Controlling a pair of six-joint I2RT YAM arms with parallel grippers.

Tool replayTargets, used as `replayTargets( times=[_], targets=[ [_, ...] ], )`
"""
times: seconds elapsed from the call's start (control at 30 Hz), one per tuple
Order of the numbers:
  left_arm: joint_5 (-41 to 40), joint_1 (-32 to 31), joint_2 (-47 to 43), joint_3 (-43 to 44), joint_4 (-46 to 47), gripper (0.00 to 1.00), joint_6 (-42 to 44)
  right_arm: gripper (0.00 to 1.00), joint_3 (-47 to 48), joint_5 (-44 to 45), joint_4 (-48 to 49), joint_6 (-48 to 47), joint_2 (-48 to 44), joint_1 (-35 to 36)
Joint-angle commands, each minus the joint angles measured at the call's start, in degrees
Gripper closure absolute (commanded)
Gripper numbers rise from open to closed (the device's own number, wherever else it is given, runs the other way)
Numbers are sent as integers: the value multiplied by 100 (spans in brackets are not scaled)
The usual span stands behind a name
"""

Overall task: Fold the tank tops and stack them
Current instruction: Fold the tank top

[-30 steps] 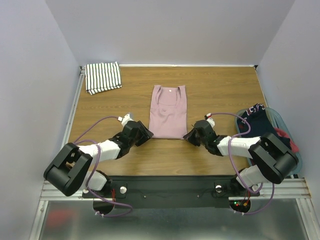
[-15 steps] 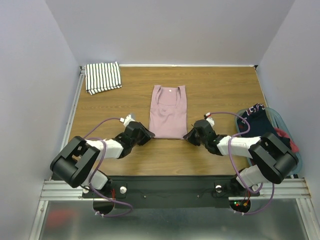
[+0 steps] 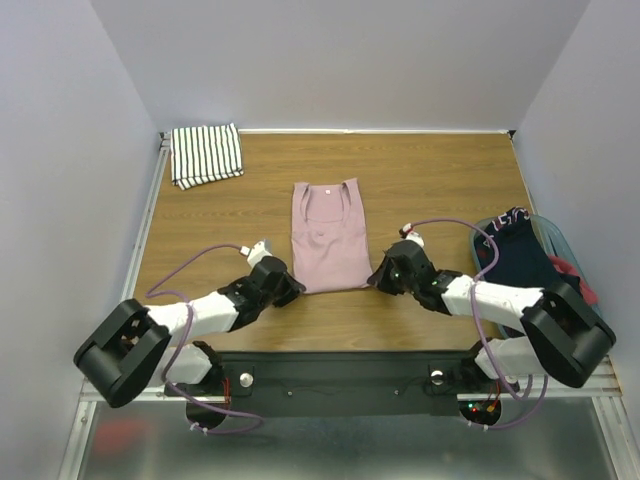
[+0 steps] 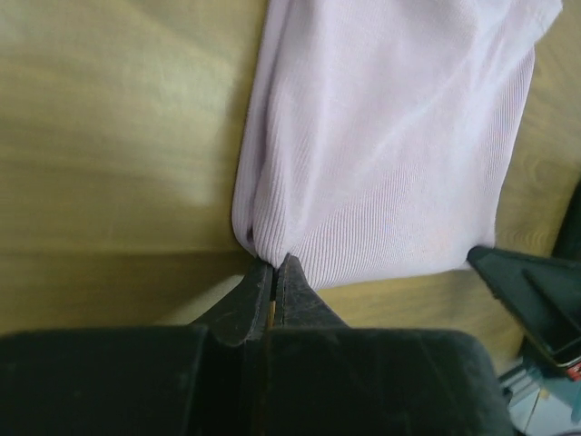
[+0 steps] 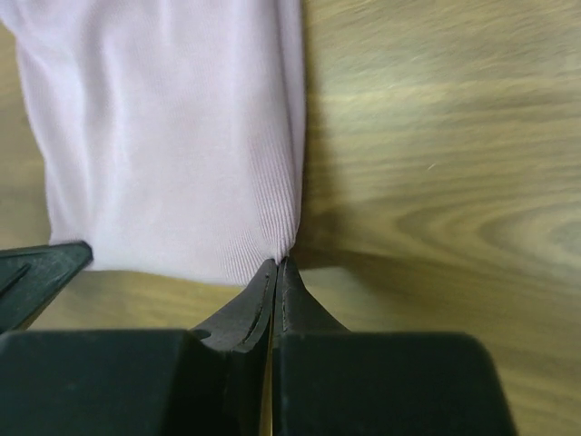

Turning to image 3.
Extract pink tank top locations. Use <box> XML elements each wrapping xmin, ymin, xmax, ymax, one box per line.
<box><xmin>291</xmin><ymin>178</ymin><xmax>372</xmax><ymax>294</ymax></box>

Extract black white striped tank top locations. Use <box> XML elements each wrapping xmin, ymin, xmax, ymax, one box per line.
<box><xmin>170</xmin><ymin>123</ymin><xmax>244</xmax><ymax>191</ymax></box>

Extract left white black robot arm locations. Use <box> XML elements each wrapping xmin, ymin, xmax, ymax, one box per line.
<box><xmin>73</xmin><ymin>255</ymin><xmax>306</xmax><ymax>408</ymax></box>

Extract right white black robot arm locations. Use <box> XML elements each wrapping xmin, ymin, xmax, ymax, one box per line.
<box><xmin>367</xmin><ymin>240</ymin><xmax>616</xmax><ymax>390</ymax></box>

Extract navy patterned garment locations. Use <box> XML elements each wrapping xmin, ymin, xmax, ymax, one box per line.
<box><xmin>484</xmin><ymin>207</ymin><xmax>566</xmax><ymax>288</ymax></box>

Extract teal laundry basket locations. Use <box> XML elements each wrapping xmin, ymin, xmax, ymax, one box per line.
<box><xmin>470</xmin><ymin>213</ymin><xmax>599</xmax><ymax>311</ymax></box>

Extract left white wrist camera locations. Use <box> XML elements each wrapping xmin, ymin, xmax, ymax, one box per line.
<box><xmin>239</xmin><ymin>239</ymin><xmax>272</xmax><ymax>267</ymax></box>

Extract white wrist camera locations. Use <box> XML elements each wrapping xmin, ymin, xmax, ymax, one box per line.
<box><xmin>239</xmin><ymin>239</ymin><xmax>272</xmax><ymax>267</ymax></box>
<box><xmin>399</xmin><ymin>223</ymin><xmax>425</xmax><ymax>248</ymax></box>

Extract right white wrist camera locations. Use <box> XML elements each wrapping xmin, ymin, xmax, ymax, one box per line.
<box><xmin>399</xmin><ymin>223</ymin><xmax>425</xmax><ymax>248</ymax></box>

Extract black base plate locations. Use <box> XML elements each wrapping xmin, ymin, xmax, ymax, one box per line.
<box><xmin>169</xmin><ymin>351</ymin><xmax>495</xmax><ymax>417</ymax></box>

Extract aluminium frame rail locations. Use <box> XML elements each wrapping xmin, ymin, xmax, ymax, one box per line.
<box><xmin>79</xmin><ymin>357</ymin><xmax>622</xmax><ymax>402</ymax></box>

